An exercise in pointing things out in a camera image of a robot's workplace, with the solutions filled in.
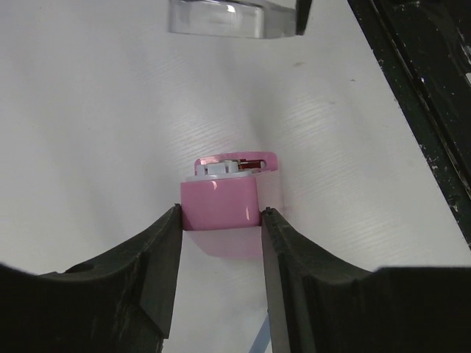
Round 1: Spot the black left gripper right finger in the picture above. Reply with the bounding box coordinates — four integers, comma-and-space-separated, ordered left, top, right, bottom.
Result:
261, 208, 470, 352

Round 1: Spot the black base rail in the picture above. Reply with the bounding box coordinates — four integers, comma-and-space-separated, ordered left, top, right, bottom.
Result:
349, 1, 470, 241

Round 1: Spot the pink metronome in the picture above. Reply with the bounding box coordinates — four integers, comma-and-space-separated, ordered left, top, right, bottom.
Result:
180, 149, 284, 269

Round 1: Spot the blue music stand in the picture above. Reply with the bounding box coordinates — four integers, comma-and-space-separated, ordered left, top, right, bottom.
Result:
248, 313, 271, 353

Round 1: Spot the clear metronome cover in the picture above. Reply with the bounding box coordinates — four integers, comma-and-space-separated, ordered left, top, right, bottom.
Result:
169, 1, 296, 39

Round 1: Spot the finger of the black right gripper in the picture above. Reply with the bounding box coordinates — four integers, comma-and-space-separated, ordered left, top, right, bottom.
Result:
295, 0, 312, 36

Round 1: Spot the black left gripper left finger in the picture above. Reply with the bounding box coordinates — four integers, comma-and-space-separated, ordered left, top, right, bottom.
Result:
1, 205, 183, 352

